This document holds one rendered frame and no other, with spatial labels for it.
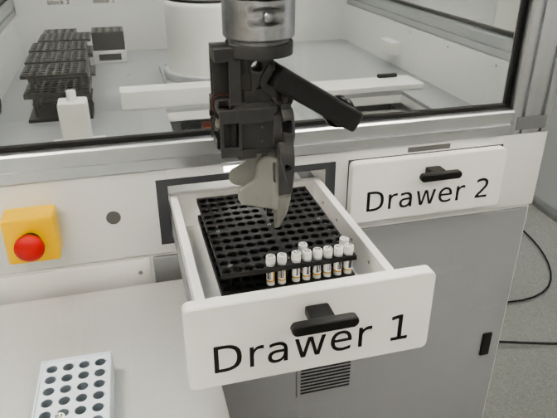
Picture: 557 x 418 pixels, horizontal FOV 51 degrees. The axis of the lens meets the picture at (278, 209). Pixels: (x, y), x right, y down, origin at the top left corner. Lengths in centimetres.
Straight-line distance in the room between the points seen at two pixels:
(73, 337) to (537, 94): 85
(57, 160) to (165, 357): 32
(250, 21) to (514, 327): 181
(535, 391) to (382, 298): 136
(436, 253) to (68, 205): 66
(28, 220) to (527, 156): 85
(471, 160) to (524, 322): 128
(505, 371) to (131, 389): 146
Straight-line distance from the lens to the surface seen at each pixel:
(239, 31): 60
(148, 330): 87
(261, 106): 62
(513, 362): 208
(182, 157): 89
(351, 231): 83
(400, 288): 68
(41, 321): 93
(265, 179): 64
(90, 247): 95
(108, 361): 77
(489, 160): 108
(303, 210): 86
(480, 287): 125
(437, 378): 135
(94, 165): 89
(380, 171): 98
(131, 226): 94
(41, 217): 88
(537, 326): 227
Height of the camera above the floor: 129
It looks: 27 degrees down
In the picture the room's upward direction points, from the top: straight up
